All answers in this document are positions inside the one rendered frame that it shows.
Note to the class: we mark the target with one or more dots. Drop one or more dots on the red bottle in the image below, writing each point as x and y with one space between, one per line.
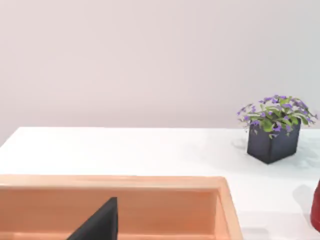
316 212

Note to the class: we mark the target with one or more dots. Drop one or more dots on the purple flower plant black pot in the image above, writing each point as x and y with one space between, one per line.
273 142

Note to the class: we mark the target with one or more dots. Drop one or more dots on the shallow salmon-coloured box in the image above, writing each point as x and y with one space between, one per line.
155 207

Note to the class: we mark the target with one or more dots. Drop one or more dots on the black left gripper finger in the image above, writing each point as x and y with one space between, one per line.
102 223

